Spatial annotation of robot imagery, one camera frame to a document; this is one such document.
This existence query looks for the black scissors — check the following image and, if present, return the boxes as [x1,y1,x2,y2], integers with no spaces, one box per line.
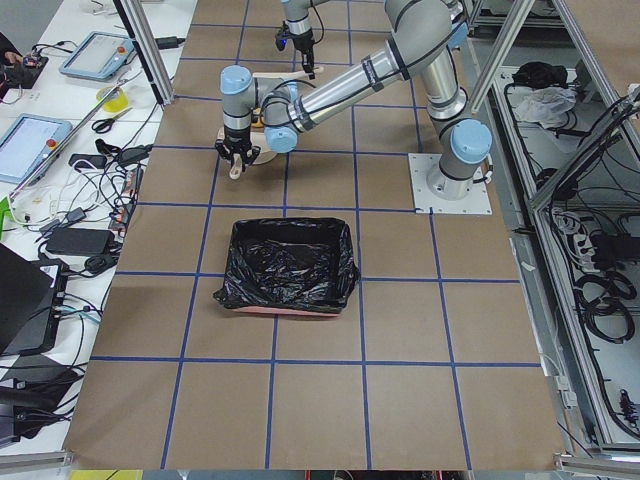
[91,107,132,134]

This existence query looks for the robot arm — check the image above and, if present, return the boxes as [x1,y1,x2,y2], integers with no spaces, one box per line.
[215,0,492,201]
[274,0,325,80]

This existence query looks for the black laptop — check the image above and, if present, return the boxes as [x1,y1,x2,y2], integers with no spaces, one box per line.
[1,246,69,357]

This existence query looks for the aluminium frame post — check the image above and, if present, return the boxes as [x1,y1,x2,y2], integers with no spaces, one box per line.
[113,0,174,106]

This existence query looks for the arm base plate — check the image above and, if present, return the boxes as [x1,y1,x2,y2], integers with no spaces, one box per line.
[408,153,492,215]

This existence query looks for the black power adapter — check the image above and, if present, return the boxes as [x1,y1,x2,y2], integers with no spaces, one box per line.
[45,228,115,256]

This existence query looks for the black trash bag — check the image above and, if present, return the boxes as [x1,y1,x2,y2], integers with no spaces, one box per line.
[213,217,360,316]

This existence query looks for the blue teach pendant far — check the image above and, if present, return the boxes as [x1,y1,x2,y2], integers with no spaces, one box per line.
[58,31,135,81]

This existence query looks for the blue teach pendant near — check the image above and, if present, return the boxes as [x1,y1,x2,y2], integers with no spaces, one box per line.
[1,114,72,184]

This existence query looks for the beige plastic dustpan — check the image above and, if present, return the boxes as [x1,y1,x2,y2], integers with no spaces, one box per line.
[214,127,278,180]

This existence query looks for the white crumpled cloth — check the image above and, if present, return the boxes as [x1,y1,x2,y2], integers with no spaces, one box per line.
[514,86,577,129]

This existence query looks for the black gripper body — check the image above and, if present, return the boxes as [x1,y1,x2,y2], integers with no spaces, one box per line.
[214,127,260,155]
[275,22,315,54]

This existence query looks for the blue teach pendant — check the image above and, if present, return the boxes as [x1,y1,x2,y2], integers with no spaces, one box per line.
[1,114,72,184]
[58,31,135,81]

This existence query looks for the yellow tape roll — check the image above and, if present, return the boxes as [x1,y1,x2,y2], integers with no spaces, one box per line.
[96,86,129,113]

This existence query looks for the black cloth bundle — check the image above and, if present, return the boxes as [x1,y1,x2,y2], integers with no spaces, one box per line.
[512,61,568,89]

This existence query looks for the white hand brush black bristles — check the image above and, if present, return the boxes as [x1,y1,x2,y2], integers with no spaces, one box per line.
[252,66,325,80]

